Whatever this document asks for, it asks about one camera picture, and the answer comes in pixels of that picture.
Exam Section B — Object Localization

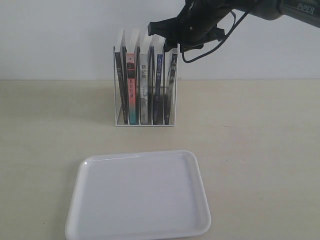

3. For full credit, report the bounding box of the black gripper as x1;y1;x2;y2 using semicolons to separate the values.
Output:
147;0;229;53

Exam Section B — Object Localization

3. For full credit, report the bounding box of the blue moon book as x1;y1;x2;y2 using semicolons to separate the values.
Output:
152;36;166;125

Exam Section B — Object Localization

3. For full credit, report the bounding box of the red and teal book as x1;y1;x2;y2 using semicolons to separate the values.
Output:
126;27;140;125

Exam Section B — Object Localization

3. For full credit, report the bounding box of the black rightmost book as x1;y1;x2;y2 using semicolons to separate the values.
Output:
164;48;178;125

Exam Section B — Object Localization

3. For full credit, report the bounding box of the black book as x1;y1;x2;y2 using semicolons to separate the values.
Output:
114;28;130;125
164;48;178;125

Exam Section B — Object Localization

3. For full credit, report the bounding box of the grey white book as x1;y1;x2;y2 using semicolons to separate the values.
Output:
138;29;154;125

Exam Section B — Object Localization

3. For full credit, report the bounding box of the black leftmost book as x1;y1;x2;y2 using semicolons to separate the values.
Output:
114;28;130;125

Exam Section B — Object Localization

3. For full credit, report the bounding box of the white plastic tray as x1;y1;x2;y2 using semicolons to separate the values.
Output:
64;149;212;240

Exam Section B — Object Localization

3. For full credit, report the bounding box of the white wire book rack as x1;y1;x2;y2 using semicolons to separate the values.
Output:
113;39;178;126

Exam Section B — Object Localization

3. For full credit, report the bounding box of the black cable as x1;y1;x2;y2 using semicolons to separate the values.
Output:
179;8;251;63

